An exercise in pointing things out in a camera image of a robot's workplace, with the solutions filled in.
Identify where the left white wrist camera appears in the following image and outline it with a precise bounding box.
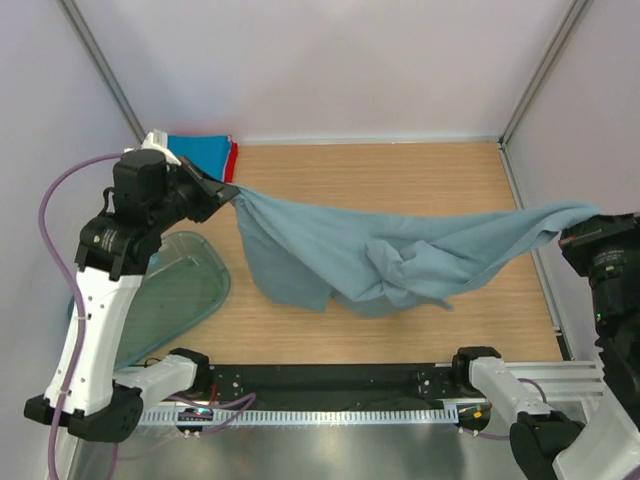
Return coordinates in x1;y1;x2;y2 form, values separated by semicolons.
123;129;182;165

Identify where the aluminium extrusion rail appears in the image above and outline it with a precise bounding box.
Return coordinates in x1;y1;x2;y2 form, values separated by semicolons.
506;361;605;401

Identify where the folded red t shirt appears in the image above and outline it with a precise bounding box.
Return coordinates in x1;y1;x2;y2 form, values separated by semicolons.
223;142;238;183

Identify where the grey-blue t shirt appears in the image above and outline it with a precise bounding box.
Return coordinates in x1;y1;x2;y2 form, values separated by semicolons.
233;188;599;317

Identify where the aluminium frame post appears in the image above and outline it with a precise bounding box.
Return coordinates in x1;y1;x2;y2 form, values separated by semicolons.
56;0;146;142
498;0;592;150

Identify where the right aluminium frame post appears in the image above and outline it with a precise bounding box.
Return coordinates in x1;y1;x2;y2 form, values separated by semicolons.
498;0;592;150

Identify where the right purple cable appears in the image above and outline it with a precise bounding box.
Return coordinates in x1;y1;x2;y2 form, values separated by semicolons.
459;377;551;441

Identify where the translucent teal plastic basket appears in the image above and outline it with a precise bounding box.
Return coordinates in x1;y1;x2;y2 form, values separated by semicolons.
54;232;231;381

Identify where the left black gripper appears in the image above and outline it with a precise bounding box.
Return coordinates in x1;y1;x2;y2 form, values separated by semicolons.
153;153;241;229

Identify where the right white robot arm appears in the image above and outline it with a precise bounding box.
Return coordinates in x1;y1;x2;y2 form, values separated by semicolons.
450;213;639;479

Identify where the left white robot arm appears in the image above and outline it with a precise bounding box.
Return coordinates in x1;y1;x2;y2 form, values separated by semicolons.
24;148;239;443

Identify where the folded blue t shirt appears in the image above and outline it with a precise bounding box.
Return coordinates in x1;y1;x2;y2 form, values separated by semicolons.
168;135;234;182

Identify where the left aluminium frame post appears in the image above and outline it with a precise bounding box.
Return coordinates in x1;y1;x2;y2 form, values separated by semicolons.
56;0;146;142

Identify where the slotted grey cable duct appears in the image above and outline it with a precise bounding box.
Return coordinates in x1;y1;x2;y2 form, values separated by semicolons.
139;406;459;427

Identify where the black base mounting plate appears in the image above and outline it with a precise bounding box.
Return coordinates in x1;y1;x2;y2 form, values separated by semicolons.
178;363;482;412

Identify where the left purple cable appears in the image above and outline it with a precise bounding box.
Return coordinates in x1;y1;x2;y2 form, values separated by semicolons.
38;152;257;480

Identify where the purple cable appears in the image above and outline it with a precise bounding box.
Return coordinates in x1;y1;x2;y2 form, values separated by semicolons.
38;152;257;480
459;377;551;441

